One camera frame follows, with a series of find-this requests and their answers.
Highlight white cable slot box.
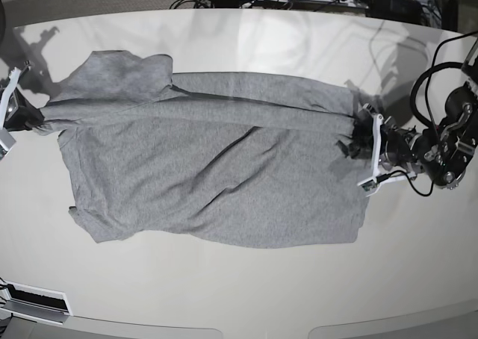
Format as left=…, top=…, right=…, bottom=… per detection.
left=1, top=279, right=74, bottom=326

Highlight black power adapter box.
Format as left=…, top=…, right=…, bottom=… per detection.
left=365, top=0, right=423, bottom=25

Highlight grey t-shirt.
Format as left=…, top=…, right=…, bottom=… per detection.
left=36, top=51, right=367, bottom=249

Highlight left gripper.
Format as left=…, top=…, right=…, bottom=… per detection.
left=347, top=120, right=424, bottom=173

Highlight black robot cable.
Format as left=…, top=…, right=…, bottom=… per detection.
left=409, top=32, right=478, bottom=197

